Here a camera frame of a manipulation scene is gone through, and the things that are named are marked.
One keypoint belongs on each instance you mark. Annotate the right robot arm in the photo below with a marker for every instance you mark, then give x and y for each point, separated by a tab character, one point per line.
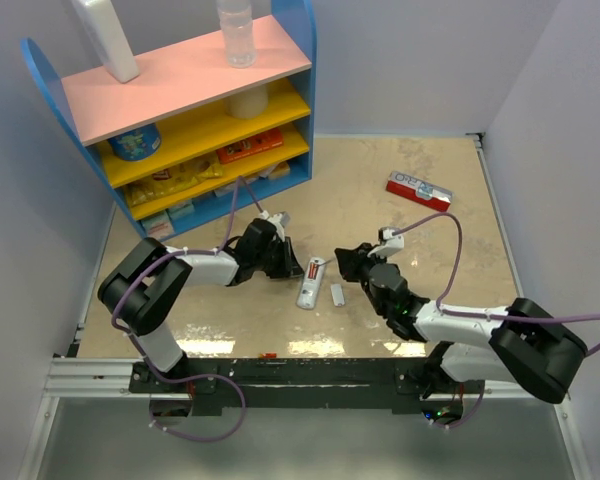
520	343

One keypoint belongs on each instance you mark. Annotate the red white toothpaste box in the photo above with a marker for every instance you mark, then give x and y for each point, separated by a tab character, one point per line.
419	191

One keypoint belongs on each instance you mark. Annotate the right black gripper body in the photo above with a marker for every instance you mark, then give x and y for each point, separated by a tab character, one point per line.
376	304

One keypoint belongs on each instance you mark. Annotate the white battery cover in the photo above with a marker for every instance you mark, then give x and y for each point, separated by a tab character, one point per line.
337	295

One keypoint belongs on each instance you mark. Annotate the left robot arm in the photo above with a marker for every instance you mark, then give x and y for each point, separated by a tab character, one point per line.
142	289

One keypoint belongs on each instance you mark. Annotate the white remote control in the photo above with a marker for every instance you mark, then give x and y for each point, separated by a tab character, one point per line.
309	290

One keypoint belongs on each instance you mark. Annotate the orange snack box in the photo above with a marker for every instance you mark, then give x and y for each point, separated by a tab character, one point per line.
250	146

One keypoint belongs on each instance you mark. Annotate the thin metal pick tool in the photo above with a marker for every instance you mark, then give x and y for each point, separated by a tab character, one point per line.
327	262

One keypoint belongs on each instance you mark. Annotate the clear plastic bottle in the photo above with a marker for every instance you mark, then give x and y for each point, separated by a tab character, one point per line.
236	24

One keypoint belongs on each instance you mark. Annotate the cream cylindrical cup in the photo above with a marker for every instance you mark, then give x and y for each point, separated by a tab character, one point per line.
247	104

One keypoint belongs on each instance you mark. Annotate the yellow snack bags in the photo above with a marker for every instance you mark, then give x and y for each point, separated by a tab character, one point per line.
172	180

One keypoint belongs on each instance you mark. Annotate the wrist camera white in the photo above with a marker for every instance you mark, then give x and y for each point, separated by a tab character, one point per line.
391	241
279	220

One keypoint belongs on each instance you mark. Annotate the white bottle on shelf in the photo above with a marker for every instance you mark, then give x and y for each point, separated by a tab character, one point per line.
106	34

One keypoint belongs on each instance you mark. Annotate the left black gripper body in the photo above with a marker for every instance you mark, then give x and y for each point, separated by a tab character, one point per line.
273	261

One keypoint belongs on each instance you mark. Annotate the blue shelf unit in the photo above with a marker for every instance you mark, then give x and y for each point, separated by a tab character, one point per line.
181	89

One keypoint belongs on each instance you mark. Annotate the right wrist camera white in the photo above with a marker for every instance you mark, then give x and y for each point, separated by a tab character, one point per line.
391	241

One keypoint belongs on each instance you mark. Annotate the blue patterned can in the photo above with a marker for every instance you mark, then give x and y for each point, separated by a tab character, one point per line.
136	144

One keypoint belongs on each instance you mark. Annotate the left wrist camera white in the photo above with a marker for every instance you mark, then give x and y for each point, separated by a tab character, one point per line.
279	220

